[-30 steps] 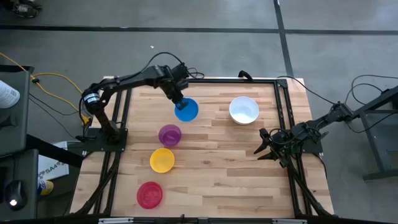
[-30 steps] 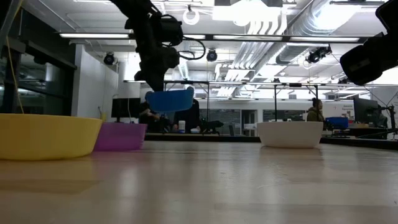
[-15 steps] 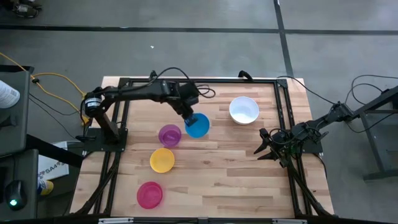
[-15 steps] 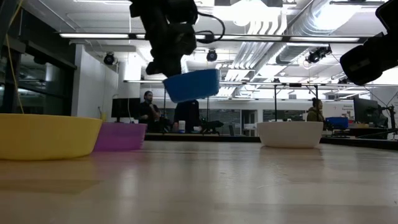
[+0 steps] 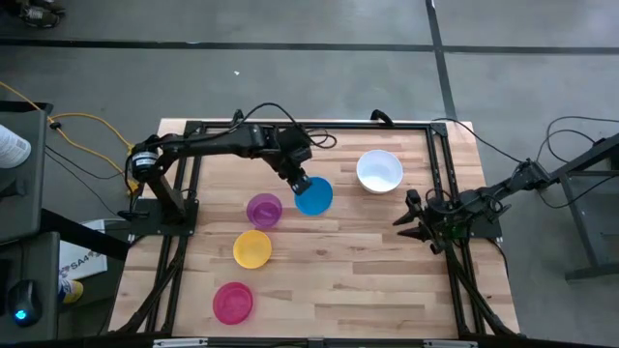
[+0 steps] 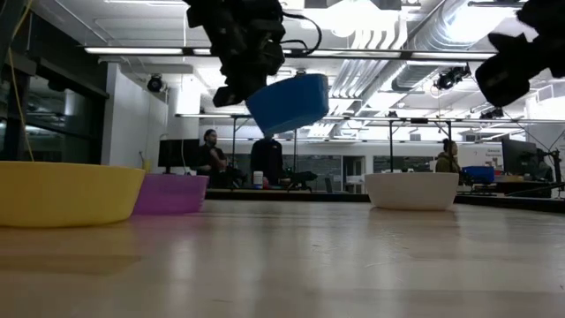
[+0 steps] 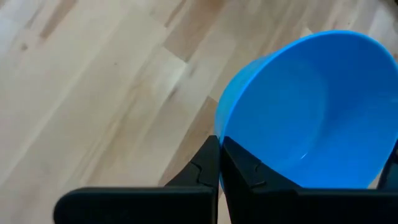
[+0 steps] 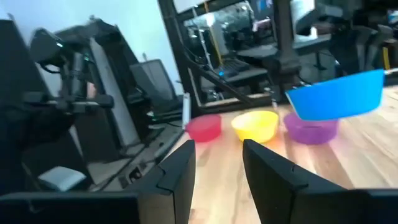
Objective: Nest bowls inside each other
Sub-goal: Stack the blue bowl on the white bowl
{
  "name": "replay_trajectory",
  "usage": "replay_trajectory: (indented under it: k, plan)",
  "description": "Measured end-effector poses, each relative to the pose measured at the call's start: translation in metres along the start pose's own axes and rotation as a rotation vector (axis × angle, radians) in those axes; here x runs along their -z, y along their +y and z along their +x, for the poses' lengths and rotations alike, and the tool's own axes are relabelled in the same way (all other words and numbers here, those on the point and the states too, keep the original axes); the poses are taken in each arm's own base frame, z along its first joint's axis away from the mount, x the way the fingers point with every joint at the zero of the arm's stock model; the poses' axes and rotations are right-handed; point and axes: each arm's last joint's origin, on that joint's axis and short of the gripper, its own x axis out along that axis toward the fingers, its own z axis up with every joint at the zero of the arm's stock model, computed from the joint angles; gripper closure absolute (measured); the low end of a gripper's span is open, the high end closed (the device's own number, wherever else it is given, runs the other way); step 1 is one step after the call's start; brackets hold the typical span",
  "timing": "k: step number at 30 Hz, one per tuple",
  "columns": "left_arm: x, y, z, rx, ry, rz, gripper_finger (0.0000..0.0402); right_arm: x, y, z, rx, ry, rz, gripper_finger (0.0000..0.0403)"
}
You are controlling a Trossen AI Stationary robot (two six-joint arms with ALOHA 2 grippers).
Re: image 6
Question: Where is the yellow hanging cable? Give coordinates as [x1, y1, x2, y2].
[0, 0, 35, 163]

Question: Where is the silver air duct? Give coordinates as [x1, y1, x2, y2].
[390, 0, 491, 92]

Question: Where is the white plastic bowl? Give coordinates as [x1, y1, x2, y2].
[365, 171, 460, 211]

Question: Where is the black computer monitor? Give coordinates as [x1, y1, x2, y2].
[157, 138, 201, 174]
[501, 138, 539, 177]

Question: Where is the yellow plastic bowl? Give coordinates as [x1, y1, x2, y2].
[0, 160, 147, 229]

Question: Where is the black left camera cable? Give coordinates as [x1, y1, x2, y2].
[282, 11, 324, 57]

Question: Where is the purple plastic bowl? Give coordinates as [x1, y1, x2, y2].
[132, 173, 210, 216]

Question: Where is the black camera rig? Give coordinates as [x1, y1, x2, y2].
[433, 64, 472, 92]

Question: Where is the black background frame stand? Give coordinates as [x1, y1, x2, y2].
[388, 117, 455, 174]
[231, 113, 299, 192]

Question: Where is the blue plastic bowl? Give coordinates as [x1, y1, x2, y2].
[245, 72, 330, 136]

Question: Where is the blue storage bin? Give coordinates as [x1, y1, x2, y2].
[461, 165, 496, 186]

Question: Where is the black aluminium table frame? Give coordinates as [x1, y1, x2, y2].
[205, 188, 565, 215]

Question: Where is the black ceiling device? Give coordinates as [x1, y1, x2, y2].
[479, 107, 506, 121]

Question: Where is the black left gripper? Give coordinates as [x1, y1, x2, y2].
[184, 0, 288, 109]

